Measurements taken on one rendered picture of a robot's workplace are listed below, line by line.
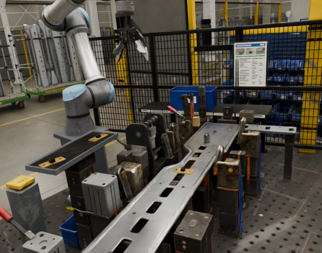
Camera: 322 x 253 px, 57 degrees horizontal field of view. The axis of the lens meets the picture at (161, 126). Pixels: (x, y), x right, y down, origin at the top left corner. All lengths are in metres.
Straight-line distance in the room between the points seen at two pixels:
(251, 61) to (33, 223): 1.60
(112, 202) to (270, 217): 0.79
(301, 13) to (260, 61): 5.91
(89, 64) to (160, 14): 2.20
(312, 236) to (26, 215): 1.10
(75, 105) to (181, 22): 2.23
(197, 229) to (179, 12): 2.88
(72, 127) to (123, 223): 0.68
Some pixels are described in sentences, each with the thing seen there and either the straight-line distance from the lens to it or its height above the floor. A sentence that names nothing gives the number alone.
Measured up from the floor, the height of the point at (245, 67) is 1.28.
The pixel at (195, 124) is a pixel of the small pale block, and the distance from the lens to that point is 1.73.
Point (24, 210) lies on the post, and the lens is 1.01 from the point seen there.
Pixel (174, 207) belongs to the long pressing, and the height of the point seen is 1.00.
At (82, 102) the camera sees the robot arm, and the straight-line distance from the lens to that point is 1.49.
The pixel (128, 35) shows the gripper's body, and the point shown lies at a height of 1.55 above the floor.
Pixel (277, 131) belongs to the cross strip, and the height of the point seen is 1.00.
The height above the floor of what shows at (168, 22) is 1.64.
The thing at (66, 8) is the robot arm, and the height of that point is 1.68.
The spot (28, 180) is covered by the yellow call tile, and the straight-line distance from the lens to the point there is 1.00.
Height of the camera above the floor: 1.56
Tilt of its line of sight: 18 degrees down
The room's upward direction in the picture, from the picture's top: 5 degrees counter-clockwise
